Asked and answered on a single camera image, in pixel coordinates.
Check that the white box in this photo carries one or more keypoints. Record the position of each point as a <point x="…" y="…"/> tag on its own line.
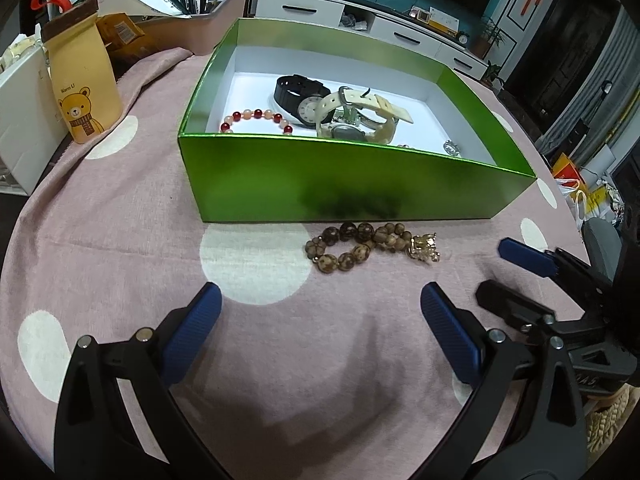
<point x="25" y="110"/>

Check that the pink polka dot tablecloth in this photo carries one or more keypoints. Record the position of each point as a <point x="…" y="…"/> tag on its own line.
<point x="150" y="240"/>

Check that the beige storage box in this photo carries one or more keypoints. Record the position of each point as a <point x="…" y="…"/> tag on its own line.
<point x="220" y="15"/>

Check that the small silver jewelry piece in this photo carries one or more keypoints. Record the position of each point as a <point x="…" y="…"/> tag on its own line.
<point x="452" y="148"/>

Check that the small potted plant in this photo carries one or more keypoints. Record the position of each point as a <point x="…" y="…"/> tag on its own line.
<point x="494" y="72"/>

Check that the orange snack packet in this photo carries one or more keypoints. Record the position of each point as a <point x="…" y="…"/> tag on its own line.
<point x="120" y="30"/>

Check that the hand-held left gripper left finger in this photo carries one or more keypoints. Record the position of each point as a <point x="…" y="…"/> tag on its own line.
<point x="192" y="335"/>

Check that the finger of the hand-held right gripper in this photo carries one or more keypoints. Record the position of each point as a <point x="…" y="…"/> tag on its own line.
<point x="525" y="257"/>
<point x="505" y="302"/>

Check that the green cardboard box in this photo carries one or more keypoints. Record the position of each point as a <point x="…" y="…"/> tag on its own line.
<point x="350" y="180"/>

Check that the white television cabinet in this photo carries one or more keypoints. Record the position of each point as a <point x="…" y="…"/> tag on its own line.
<point x="425" y="35"/>

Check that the white plastic bag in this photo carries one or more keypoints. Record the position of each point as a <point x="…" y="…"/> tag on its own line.
<point x="597" y="200"/>

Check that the small alarm clock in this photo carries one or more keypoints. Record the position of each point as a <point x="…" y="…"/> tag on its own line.
<point x="463" y="38"/>

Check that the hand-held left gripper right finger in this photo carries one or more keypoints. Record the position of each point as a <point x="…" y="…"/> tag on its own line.
<point x="450" y="335"/>

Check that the yellow bear print bottle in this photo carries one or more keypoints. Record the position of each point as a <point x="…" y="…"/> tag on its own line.
<point x="85" y="80"/>

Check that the dark wooden door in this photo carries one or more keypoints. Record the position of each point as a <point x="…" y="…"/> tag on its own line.
<point x="565" y="50"/>

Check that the yellow white desk calendar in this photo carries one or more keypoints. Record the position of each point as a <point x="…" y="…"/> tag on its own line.
<point x="444" y="21"/>

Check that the slim potted plant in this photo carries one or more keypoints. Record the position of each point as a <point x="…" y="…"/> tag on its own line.
<point x="487" y="40"/>

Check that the red yellow paper bag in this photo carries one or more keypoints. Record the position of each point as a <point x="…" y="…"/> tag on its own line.
<point x="567" y="167"/>

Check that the small white device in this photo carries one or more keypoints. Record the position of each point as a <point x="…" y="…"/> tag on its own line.
<point x="420" y="14"/>

